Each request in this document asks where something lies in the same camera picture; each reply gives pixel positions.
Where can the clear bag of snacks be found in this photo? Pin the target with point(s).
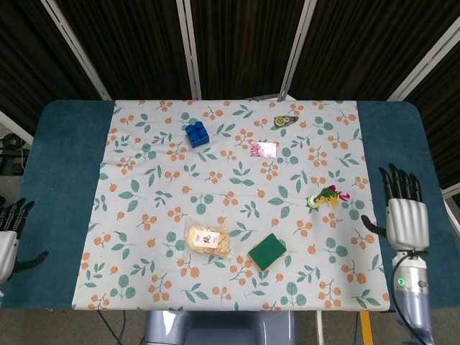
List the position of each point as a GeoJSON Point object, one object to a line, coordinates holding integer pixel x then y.
{"type": "Point", "coordinates": [208, 241]}

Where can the green yellow scouring sponge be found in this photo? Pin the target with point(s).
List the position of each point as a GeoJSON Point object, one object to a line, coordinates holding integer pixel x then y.
{"type": "Point", "coordinates": [266, 252]}

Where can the colourful feather shuttlecock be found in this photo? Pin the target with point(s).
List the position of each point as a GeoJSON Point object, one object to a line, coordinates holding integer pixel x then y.
{"type": "Point", "coordinates": [327, 197]}

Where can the floral printed tablecloth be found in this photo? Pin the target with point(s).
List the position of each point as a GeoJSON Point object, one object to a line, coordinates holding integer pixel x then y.
{"type": "Point", "coordinates": [215, 201]}

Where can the dark blue table cover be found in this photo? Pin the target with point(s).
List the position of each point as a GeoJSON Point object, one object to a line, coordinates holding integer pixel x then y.
{"type": "Point", "coordinates": [61, 179]}

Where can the blue toy building block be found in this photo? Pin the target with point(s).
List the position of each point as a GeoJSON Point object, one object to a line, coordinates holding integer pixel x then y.
{"type": "Point", "coordinates": [197, 134]}

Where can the blue-grey robot torso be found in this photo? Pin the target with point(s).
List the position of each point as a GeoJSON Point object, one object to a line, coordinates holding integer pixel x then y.
{"type": "Point", "coordinates": [219, 328]}

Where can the white table leg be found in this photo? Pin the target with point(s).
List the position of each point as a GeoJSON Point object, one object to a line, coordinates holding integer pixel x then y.
{"type": "Point", "coordinates": [319, 328]}

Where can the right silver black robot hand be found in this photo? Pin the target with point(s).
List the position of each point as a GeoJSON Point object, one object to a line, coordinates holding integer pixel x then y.
{"type": "Point", "coordinates": [408, 226]}

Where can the black equipment on floor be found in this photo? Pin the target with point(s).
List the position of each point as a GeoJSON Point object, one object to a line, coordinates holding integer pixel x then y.
{"type": "Point", "coordinates": [9, 154]}

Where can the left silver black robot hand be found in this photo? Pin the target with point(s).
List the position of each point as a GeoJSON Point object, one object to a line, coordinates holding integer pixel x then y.
{"type": "Point", "coordinates": [6, 251]}

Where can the pink floral white packet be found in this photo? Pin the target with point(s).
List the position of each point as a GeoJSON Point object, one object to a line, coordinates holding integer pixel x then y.
{"type": "Point", "coordinates": [265, 149]}

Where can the black folding partition screen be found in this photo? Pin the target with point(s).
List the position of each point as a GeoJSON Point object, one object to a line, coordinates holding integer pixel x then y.
{"type": "Point", "coordinates": [136, 46]}

